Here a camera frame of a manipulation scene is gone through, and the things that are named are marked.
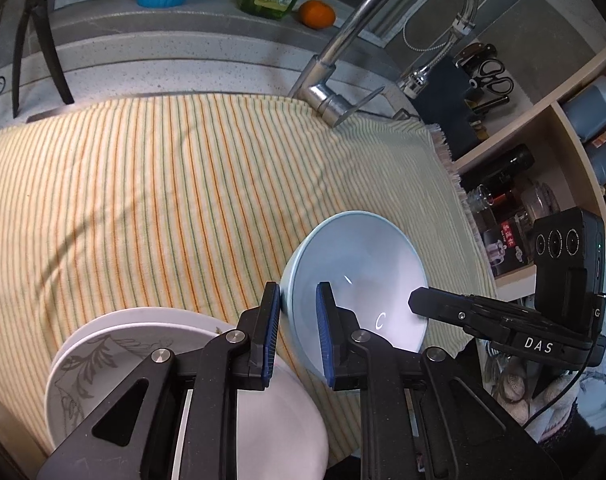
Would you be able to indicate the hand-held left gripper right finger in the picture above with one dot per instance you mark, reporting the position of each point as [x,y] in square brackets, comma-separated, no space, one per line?
[324,332]

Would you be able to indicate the black box red label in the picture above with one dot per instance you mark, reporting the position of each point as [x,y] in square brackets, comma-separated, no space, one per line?
[508,247]

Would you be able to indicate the orange fruit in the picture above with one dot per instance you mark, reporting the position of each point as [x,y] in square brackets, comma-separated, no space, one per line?
[317,14]

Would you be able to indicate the large grey blue jug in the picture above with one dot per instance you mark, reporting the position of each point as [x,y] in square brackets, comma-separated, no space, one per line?
[595,107]

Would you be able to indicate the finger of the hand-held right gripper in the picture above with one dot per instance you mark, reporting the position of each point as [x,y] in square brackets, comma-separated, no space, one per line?
[453,310]

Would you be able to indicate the black bottle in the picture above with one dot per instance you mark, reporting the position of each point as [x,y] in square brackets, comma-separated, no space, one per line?
[508,167]

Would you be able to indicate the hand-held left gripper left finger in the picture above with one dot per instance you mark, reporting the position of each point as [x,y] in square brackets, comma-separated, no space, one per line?
[270,332]

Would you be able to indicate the person's right hand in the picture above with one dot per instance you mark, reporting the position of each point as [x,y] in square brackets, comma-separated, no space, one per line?
[513,385]

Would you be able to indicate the yellow striped cloth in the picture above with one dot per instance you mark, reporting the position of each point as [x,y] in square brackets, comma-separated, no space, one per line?
[133,185]

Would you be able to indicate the dark blue knife block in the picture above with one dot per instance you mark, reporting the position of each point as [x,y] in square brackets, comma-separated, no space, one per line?
[448,120]

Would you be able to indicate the beige wooden shelf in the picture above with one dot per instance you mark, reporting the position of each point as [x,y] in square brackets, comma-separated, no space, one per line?
[543,130]

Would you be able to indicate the small glass bottle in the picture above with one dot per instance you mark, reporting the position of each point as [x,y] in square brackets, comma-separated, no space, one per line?
[477,201]

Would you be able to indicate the white plate grey leaf print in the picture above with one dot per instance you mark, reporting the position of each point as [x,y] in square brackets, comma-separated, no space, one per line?
[83,360]

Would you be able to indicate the blue patterned cloth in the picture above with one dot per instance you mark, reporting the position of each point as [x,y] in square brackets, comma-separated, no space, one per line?
[603,395]

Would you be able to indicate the chrome faucet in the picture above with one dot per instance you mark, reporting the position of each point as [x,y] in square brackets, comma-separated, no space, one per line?
[328,95]

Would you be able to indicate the glass jar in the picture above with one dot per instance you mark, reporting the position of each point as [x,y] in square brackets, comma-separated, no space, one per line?
[539,202]

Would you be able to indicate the light blue bowl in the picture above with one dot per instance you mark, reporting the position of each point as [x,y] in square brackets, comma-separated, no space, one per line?
[363,280]

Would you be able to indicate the black scissors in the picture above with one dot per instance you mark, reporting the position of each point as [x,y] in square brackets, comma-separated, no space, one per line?
[493,77]

